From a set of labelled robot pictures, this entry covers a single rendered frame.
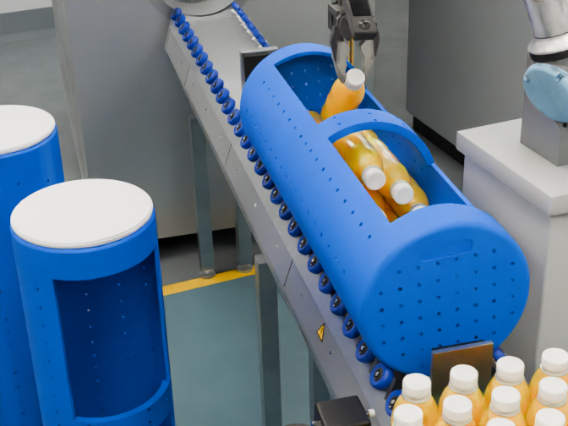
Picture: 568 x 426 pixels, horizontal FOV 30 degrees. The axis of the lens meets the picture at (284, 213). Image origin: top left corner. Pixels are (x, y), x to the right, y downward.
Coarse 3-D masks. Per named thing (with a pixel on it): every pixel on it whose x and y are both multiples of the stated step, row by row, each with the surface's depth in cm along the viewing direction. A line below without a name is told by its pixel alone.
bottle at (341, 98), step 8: (336, 80) 219; (336, 88) 218; (344, 88) 217; (360, 88) 216; (328, 96) 224; (336, 96) 219; (344, 96) 218; (352, 96) 217; (360, 96) 218; (328, 104) 225; (336, 104) 221; (344, 104) 219; (352, 104) 219; (320, 112) 232; (328, 112) 226; (336, 112) 224
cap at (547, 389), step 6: (546, 378) 148; (552, 378) 148; (558, 378) 148; (540, 384) 147; (546, 384) 147; (552, 384) 147; (558, 384) 147; (564, 384) 146; (540, 390) 146; (546, 390) 145; (552, 390) 145; (558, 390) 145; (564, 390) 145; (540, 396) 147; (546, 396) 146; (552, 396) 145; (558, 396) 145; (564, 396) 146; (552, 402) 146; (558, 402) 146
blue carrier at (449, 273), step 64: (320, 64) 237; (256, 128) 222; (320, 128) 197; (384, 128) 195; (320, 192) 185; (448, 192) 196; (320, 256) 183; (384, 256) 160; (448, 256) 162; (512, 256) 165; (384, 320) 164; (448, 320) 167; (512, 320) 171
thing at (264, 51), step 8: (256, 48) 277; (264, 48) 277; (272, 48) 277; (240, 56) 276; (248, 56) 274; (256, 56) 274; (264, 56) 274; (240, 64) 277; (248, 64) 274; (256, 64) 275; (240, 72) 279; (248, 72) 275
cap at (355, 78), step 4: (352, 68) 215; (356, 68) 215; (348, 72) 215; (352, 72) 215; (356, 72) 215; (360, 72) 215; (348, 76) 214; (352, 76) 215; (356, 76) 215; (360, 76) 215; (364, 76) 215; (348, 80) 214; (352, 80) 214; (356, 80) 214; (360, 80) 215; (348, 84) 215; (352, 84) 214; (356, 84) 214; (360, 84) 214; (352, 88) 216; (356, 88) 216
